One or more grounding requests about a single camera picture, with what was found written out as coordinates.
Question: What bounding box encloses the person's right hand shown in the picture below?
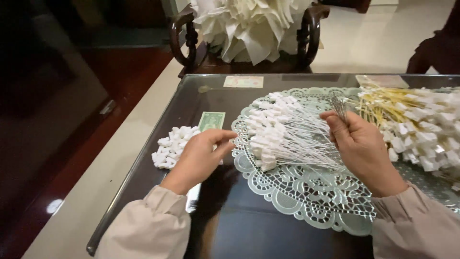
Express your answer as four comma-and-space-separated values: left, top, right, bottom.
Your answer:
319, 110, 409, 198

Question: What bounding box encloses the pile of yellow sticks with cubes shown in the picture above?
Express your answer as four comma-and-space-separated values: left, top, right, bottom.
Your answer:
347, 83, 460, 191

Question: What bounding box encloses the pile of loose white foam cubes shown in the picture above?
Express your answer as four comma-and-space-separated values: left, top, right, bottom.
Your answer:
151, 125, 202, 170

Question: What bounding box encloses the beige paper note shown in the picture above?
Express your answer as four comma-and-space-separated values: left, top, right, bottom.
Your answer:
355, 74, 410, 88

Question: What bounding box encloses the pink and green banknote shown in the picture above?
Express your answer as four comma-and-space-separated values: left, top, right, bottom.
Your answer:
223, 76, 264, 88

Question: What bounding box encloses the dark wooden furniture piece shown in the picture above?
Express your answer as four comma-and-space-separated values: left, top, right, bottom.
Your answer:
406, 0, 460, 75

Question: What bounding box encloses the person's left hand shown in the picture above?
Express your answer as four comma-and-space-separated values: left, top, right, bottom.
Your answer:
161, 129, 238, 196

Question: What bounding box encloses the bundle of thin metal wires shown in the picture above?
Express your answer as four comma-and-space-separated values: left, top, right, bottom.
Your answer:
330, 92, 348, 123

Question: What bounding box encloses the pale green lace doily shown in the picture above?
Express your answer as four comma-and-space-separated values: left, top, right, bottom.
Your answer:
231, 87, 460, 237

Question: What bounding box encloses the dark wooden armchair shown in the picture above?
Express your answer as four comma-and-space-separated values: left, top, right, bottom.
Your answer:
169, 0, 372, 79

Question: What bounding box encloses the pile of white wires with cubes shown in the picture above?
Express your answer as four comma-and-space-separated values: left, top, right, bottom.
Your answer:
244, 92, 347, 172

